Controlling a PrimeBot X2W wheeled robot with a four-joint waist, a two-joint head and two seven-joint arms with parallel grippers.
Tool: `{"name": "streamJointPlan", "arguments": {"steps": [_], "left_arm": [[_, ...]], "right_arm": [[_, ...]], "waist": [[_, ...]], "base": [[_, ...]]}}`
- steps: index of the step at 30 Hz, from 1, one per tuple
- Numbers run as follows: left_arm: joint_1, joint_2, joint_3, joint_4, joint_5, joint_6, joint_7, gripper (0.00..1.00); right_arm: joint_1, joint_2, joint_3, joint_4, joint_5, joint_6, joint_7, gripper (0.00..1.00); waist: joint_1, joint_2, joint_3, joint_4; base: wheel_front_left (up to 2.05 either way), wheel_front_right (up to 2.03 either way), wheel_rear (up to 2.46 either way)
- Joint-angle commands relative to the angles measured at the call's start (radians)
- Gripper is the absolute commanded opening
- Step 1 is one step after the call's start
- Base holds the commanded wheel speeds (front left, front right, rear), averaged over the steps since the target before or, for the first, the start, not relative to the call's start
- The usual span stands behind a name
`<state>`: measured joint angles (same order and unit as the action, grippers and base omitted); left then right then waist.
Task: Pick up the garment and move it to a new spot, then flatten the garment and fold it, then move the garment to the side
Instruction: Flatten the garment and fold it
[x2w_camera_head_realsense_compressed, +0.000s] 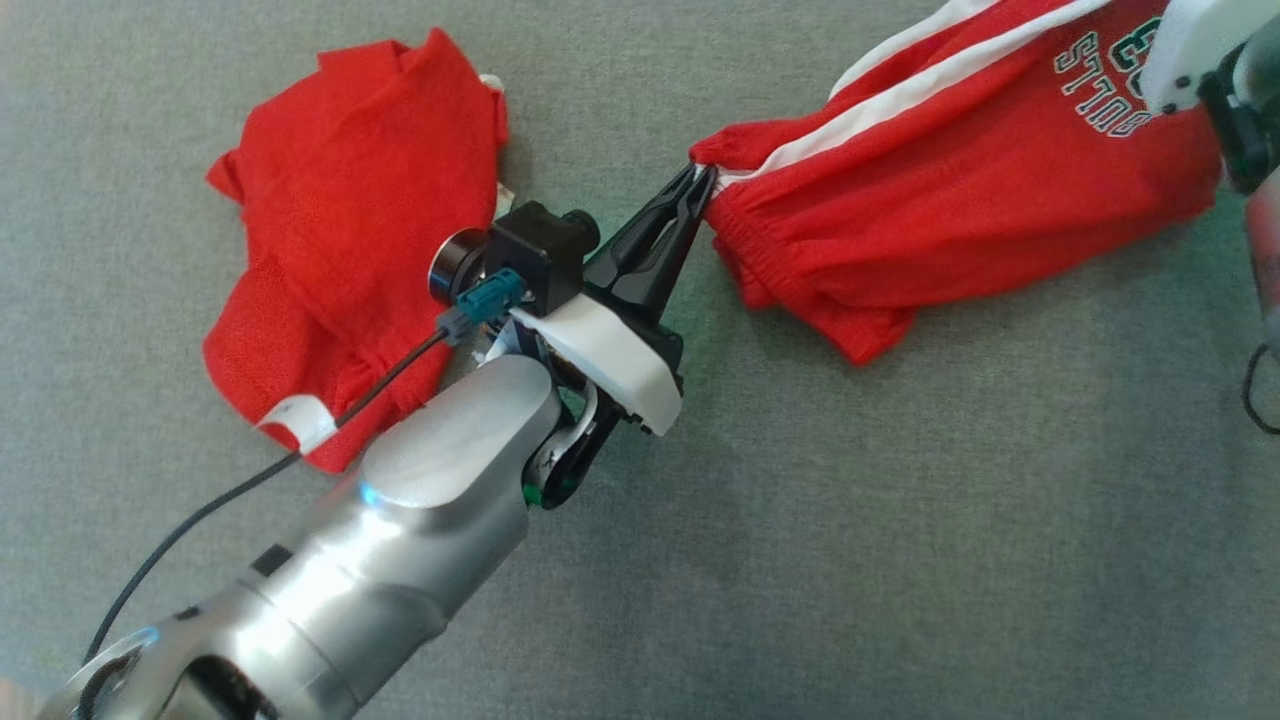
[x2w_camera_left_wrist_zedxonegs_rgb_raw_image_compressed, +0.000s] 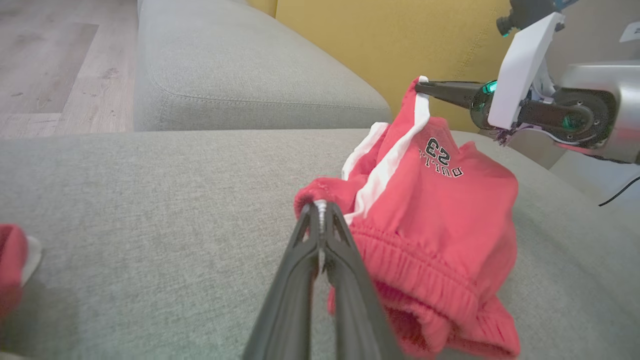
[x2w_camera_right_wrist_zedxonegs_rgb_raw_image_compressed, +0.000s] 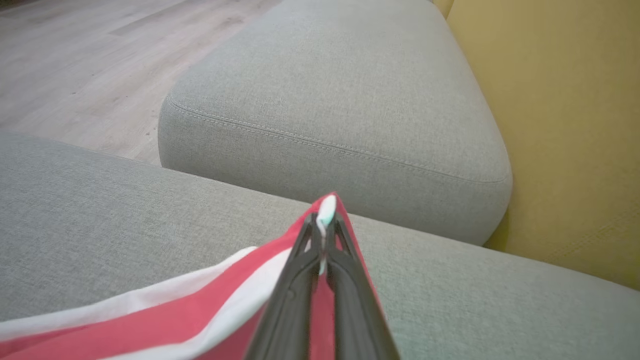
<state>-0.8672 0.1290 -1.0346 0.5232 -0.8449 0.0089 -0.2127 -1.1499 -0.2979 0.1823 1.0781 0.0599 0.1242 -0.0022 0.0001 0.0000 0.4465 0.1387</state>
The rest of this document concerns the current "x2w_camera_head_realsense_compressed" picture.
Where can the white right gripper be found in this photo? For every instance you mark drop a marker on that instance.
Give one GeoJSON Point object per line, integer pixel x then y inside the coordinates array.
{"type": "Point", "coordinates": [1190, 40]}

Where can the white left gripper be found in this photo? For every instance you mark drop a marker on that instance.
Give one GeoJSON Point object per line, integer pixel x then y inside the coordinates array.
{"type": "Point", "coordinates": [610, 350]}

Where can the red Bulls basketball shorts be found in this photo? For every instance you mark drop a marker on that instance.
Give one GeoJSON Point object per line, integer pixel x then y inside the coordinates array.
{"type": "Point", "coordinates": [960, 200]}

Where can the red white basketball jersey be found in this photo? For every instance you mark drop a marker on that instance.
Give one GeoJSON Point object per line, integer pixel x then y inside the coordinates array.
{"type": "Point", "coordinates": [350, 200]}

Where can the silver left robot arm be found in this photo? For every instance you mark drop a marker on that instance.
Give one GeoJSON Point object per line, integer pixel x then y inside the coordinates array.
{"type": "Point", "coordinates": [400, 540]}

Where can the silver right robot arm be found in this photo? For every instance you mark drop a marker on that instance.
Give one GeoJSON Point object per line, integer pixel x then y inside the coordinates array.
{"type": "Point", "coordinates": [1245, 140]}

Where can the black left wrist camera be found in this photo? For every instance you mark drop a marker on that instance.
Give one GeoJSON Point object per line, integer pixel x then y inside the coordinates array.
{"type": "Point", "coordinates": [530, 245]}

